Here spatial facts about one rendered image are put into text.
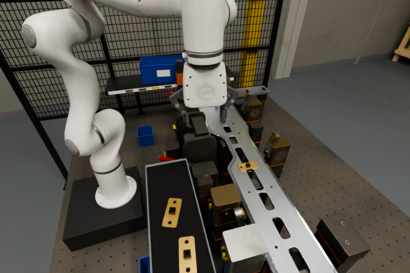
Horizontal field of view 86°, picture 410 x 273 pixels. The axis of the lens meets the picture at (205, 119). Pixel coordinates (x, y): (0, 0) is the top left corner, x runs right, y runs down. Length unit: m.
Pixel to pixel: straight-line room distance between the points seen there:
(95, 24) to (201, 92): 0.42
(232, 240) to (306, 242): 0.27
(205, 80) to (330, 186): 1.11
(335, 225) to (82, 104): 0.91
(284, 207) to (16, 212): 2.19
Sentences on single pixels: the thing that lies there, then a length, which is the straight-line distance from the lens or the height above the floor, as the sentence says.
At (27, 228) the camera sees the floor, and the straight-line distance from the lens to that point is 2.39.
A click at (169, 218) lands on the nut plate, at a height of 1.16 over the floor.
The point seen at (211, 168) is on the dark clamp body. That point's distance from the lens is 0.85.
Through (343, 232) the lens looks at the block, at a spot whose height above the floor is 1.03.
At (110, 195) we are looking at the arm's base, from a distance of 1.14.
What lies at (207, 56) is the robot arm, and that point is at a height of 1.56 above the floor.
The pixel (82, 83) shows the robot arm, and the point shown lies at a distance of 0.81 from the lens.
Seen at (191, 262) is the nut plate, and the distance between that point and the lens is 0.59.
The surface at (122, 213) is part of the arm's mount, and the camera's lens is 1.12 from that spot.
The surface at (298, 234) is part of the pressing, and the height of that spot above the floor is 1.00.
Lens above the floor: 1.71
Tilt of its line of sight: 36 degrees down
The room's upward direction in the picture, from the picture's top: straight up
